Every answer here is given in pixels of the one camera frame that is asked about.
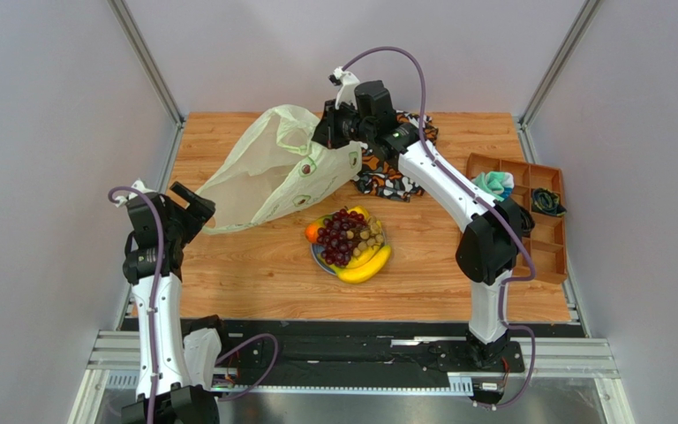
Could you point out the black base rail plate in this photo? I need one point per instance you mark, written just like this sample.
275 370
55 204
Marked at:
357 355

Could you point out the red grape bunch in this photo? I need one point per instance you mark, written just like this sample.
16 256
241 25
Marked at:
338 236

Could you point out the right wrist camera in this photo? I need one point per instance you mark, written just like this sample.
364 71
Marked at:
346 82

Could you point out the yellow banana bunch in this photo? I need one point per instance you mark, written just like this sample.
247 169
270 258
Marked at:
369 263

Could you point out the navy yellow rolled tie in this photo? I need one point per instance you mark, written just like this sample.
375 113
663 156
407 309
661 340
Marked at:
547 202

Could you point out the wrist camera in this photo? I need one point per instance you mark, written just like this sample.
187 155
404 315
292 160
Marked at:
121 195
346 82

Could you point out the orange tangerine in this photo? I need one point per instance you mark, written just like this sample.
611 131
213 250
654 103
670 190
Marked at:
312 231

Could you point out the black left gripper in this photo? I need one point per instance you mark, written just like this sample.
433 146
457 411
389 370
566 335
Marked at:
200 207

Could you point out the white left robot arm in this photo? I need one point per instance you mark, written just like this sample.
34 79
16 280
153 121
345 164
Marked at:
175 367

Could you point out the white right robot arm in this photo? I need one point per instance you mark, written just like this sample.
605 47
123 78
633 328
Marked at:
491 229

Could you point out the upper teal white sock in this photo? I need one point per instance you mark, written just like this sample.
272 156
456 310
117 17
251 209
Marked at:
494 177

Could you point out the blue plate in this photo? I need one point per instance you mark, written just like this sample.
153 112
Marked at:
316 251

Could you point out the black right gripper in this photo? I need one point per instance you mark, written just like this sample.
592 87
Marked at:
327 126

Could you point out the pale green plastic bag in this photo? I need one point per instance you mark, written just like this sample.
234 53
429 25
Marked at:
276 169

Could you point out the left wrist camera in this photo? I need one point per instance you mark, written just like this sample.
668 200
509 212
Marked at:
121 195

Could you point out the lower teal white sock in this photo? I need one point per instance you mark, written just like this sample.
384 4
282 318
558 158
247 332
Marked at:
498 191

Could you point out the camouflage patterned shorts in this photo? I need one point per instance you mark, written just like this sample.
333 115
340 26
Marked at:
383 180

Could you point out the dark brown rolled tie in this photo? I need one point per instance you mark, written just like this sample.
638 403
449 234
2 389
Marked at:
528 223

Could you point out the teal white sock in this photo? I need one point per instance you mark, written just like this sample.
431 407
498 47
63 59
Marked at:
494 177
498 191

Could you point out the wooden compartment organizer tray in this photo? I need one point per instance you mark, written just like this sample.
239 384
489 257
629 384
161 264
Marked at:
546 245

